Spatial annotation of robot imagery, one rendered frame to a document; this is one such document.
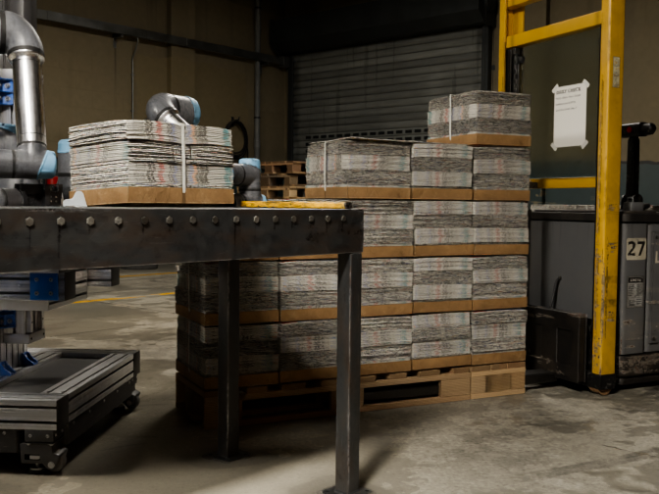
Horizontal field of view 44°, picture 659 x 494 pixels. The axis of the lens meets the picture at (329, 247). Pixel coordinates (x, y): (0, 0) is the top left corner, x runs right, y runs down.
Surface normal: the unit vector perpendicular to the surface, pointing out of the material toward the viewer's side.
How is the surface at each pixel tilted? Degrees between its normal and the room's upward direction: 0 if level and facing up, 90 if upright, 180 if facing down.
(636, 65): 90
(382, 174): 90
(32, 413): 90
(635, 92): 90
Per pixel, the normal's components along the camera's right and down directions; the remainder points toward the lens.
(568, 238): -0.90, 0.01
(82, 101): 0.75, 0.04
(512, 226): 0.45, 0.05
